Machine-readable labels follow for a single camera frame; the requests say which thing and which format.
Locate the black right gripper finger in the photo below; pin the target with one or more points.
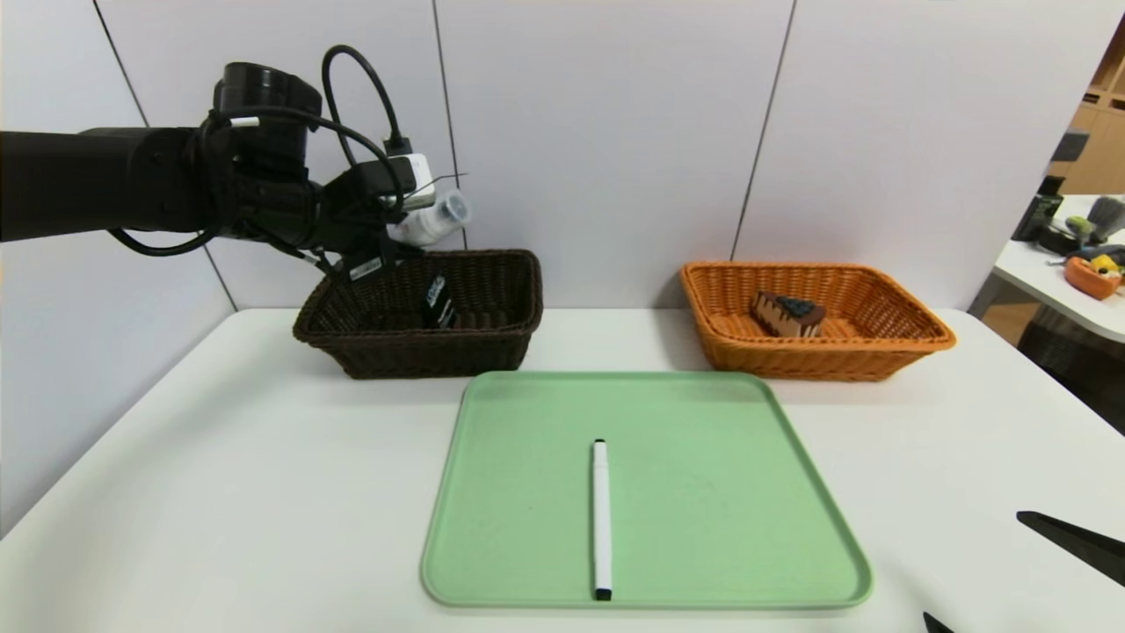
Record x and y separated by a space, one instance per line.
1081 541
936 624

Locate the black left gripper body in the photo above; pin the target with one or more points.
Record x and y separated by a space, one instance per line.
363 267

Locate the black cosmetic tube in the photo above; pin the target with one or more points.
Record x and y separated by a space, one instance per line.
437 303

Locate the white bottle with clear cap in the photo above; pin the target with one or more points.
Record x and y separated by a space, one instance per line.
435 220

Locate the chocolate blueberry cake slice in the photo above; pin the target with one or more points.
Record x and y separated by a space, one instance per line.
782 318

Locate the white marker pen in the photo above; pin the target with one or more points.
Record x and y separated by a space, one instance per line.
601 519

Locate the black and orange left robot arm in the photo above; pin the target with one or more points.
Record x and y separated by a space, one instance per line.
132 180

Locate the dark brown wicker basket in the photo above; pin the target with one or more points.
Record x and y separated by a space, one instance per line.
492 343

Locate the orange wicker basket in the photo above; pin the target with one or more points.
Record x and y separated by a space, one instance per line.
791 360

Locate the light green plastic tray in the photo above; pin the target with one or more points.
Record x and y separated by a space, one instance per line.
721 527

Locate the white side table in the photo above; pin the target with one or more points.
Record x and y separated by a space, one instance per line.
1055 299

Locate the orange toy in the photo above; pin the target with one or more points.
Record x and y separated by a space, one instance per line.
1090 280

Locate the black box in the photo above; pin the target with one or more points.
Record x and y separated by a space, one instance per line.
1035 218

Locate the grey brush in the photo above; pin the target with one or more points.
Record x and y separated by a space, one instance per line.
1106 215

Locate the wooden cabinet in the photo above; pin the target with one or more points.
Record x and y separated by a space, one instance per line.
1099 149

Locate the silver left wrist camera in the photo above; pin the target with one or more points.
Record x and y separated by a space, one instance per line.
413 180

